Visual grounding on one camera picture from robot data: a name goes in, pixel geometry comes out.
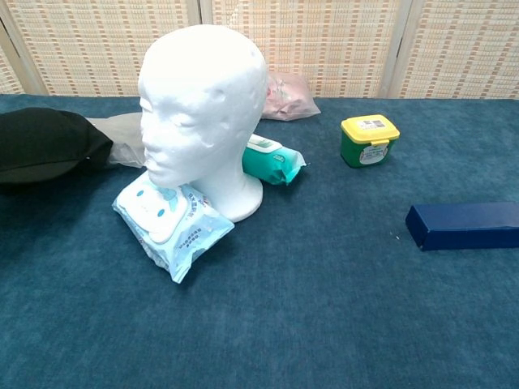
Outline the black baseball cap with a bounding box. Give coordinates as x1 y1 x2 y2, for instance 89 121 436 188
0 107 114 186

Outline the white foam mannequin head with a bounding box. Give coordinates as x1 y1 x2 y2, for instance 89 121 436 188
137 24 268 223

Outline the teal wet wipes pack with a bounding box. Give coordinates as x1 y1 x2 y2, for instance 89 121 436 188
242 133 307 186

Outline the light blue wet wipes pack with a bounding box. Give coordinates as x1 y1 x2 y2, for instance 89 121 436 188
112 169 236 284

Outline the pink bagged cloth pack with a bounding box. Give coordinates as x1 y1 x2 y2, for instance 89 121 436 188
261 71 321 122

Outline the green tub with yellow lid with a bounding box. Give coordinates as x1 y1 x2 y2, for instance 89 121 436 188
339 113 401 169

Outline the grey bagged cloth pack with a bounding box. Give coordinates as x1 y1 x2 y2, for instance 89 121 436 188
84 112 148 169

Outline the dark blue rectangular box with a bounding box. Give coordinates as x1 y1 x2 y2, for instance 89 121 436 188
405 201 519 252

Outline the folding bamboo screen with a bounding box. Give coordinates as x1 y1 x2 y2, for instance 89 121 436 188
0 0 519 100

